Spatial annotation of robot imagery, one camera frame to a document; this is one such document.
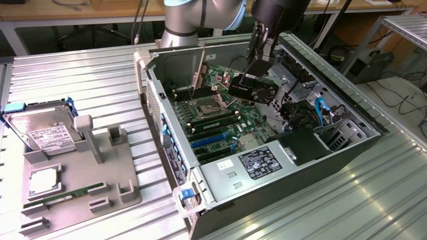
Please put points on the black RAM slots bank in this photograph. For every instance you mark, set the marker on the black RAM slots bank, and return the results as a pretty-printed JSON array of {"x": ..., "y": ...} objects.
[{"x": 181, "y": 93}]

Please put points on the grey power supply with label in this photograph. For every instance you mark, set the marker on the grey power supply with label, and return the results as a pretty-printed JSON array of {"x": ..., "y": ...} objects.
[{"x": 243, "y": 172}]

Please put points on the grey parts rack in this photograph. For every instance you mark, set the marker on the grey parts rack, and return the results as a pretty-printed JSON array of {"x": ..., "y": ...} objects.
[{"x": 76, "y": 190}]

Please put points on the green motherboard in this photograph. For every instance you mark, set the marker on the green motherboard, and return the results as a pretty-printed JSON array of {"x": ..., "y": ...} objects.
[{"x": 229, "y": 125}]

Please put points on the hard disk drive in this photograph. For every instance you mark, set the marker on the hard disk drive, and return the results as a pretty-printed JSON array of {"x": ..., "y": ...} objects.
[{"x": 13, "y": 108}]

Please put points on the black plastic shroud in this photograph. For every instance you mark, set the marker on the black plastic shroud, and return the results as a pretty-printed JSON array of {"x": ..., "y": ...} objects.
[{"x": 300, "y": 147}]

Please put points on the silver CPU chip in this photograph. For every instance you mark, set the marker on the silver CPU chip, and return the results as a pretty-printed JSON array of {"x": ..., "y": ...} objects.
[{"x": 43, "y": 181}]

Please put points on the open black PC case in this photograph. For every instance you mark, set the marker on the open black PC case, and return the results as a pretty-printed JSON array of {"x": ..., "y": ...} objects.
[{"x": 283, "y": 200}]

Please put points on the blue expansion slot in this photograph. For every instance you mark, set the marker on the blue expansion slot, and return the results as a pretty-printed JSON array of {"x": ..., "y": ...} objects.
[{"x": 208, "y": 140}]

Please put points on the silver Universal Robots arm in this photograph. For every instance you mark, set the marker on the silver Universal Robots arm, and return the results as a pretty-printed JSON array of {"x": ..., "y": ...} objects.
[{"x": 180, "y": 20}]

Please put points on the metal table frame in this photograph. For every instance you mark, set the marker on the metal table frame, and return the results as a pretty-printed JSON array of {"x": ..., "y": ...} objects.
[{"x": 400, "y": 27}]

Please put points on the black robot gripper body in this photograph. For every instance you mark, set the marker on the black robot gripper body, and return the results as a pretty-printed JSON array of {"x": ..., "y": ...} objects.
[{"x": 280, "y": 12}]

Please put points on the metal drive cage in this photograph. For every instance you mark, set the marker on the metal drive cage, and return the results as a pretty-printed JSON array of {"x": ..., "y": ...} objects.
[{"x": 283, "y": 80}]

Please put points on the installed RAM stick with label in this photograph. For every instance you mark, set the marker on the installed RAM stick with label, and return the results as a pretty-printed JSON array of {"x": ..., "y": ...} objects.
[{"x": 216, "y": 123}]

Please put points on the wooden desk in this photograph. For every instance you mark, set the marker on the wooden desk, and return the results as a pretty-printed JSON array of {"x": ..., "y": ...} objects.
[{"x": 83, "y": 10}]

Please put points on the green RAM stick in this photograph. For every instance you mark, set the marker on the green RAM stick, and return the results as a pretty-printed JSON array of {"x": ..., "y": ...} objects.
[{"x": 67, "y": 196}]

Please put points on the CPU socket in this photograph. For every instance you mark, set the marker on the CPU socket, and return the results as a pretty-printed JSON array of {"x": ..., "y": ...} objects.
[{"x": 205, "y": 107}]

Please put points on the graphics card with black fan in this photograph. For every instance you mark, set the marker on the graphics card with black fan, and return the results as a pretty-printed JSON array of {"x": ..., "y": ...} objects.
[{"x": 256, "y": 91}]

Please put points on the silver chipset heatsink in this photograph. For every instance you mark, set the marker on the silver chipset heatsink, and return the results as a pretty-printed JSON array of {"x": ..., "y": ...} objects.
[{"x": 248, "y": 141}]

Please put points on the metal socket cover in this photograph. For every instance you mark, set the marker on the metal socket cover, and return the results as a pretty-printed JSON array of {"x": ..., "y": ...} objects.
[{"x": 224, "y": 98}]

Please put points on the black expansion slot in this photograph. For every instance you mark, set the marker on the black expansion slot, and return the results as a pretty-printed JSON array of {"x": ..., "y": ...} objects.
[{"x": 215, "y": 153}]

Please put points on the hard disk with white label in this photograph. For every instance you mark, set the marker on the hard disk with white label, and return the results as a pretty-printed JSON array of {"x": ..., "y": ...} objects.
[{"x": 43, "y": 130}]

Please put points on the black box device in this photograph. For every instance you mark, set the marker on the black box device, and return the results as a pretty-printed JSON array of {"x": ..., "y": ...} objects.
[{"x": 373, "y": 66}]

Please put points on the blue case latch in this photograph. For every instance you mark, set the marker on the blue case latch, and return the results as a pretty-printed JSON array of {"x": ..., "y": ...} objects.
[{"x": 185, "y": 195}]

